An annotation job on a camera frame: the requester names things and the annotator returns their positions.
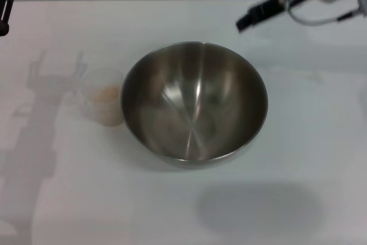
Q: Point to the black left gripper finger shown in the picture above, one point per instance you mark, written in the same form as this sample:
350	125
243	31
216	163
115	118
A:
5	9

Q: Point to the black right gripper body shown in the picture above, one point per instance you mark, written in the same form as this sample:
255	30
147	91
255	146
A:
278	1

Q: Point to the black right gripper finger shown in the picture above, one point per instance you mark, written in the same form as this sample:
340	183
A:
246	19

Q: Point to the stainless steel mixing bowl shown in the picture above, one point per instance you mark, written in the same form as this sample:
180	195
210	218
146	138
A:
195	104

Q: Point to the clear plastic measuring cup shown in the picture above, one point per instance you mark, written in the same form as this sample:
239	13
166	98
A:
100	78

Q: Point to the white rice grains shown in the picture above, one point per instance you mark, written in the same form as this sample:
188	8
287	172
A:
106	107

